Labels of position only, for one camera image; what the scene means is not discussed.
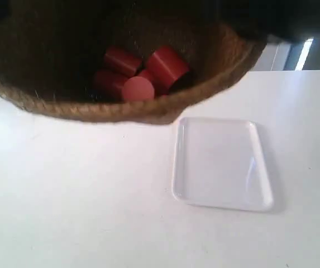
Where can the red cylinder middle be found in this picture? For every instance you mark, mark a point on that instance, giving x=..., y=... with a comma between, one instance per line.
x=156, y=84

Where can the brown woven basket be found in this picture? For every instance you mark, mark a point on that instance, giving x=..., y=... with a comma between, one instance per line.
x=50, y=51

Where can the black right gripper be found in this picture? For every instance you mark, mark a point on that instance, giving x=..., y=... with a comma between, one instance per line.
x=275, y=21

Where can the white rectangular plastic tray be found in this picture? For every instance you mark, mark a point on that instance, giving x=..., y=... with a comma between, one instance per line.
x=220, y=163

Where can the red cylinder upper right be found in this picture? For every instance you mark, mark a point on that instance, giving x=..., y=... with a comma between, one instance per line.
x=167, y=66

